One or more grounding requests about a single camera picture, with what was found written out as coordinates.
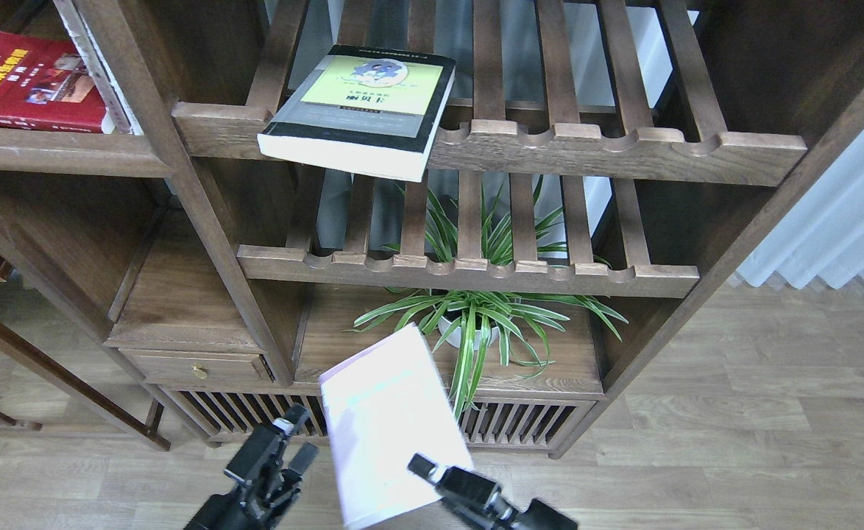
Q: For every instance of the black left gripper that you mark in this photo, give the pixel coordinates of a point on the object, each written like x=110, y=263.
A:
x=255, y=503

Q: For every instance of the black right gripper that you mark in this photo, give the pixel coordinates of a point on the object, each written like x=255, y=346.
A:
x=478, y=501

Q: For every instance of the white purple paperback book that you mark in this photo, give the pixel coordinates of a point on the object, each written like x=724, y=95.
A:
x=397, y=378

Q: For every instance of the red paperback book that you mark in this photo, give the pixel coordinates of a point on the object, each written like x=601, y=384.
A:
x=44, y=85

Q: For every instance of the brass drawer knob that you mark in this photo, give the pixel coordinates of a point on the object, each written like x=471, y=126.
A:
x=199, y=372

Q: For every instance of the dark wooden bookshelf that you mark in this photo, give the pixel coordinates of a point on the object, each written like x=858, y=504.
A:
x=677, y=133

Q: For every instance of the yellow grey thick book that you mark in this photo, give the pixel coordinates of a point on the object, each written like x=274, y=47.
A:
x=364, y=110

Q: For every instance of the dark wooden side furniture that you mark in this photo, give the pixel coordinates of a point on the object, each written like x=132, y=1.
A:
x=32, y=358

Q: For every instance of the white upright book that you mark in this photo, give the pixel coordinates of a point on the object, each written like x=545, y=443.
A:
x=120, y=114

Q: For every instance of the white pleated curtain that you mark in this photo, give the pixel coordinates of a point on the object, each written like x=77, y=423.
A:
x=821, y=240

